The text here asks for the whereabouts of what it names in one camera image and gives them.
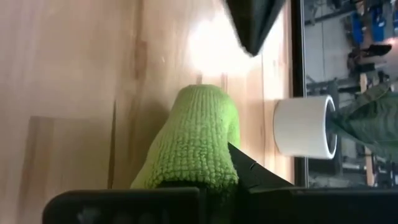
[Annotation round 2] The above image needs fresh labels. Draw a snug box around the green succulent plant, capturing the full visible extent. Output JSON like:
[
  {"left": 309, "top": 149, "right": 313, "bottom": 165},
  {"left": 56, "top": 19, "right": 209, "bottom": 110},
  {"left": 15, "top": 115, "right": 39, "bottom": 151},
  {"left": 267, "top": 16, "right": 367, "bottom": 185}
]
[{"left": 328, "top": 82, "right": 398, "bottom": 162}]

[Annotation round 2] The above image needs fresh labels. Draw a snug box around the person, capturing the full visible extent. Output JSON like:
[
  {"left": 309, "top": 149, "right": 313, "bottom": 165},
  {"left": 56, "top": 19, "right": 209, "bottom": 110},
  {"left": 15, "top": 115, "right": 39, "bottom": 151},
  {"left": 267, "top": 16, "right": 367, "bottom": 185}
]
[{"left": 346, "top": 43, "right": 393, "bottom": 75}]

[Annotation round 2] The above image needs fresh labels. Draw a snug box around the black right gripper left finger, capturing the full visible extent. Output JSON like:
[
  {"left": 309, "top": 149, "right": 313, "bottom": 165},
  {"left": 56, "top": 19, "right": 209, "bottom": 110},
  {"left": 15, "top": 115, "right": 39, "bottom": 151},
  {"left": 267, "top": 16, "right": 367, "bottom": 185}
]
[{"left": 155, "top": 179, "right": 208, "bottom": 224}]

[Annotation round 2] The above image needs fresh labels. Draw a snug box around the white round plant pot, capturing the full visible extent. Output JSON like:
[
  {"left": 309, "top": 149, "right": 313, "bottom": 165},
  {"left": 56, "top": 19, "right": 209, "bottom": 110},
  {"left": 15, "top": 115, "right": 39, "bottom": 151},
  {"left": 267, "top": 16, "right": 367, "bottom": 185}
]
[{"left": 272, "top": 95, "right": 339, "bottom": 160}]

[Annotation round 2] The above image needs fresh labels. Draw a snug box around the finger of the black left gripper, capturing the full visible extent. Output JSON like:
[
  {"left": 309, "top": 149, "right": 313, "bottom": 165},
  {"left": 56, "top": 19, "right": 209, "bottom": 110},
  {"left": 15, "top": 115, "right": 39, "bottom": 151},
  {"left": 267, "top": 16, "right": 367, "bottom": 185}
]
[{"left": 225, "top": 0, "right": 285, "bottom": 57}]

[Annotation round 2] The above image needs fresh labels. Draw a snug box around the green microfiber towel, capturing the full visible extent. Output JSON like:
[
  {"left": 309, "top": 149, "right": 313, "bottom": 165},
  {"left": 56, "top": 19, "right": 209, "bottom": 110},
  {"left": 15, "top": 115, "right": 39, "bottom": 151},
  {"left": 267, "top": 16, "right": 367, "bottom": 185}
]
[{"left": 129, "top": 83, "right": 242, "bottom": 192}]

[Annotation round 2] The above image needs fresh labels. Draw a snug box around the blue storage bin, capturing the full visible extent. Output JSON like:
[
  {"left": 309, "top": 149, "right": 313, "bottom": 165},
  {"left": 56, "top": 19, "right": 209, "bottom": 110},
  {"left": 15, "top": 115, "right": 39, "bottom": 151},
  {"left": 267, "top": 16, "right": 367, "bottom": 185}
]
[{"left": 349, "top": 4, "right": 398, "bottom": 44}]

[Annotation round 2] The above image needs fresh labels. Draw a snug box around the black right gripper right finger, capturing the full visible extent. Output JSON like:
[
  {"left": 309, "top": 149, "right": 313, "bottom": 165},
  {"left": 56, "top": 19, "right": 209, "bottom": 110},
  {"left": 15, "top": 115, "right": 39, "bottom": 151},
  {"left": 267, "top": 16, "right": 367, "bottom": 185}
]
[{"left": 227, "top": 142, "right": 296, "bottom": 224}]

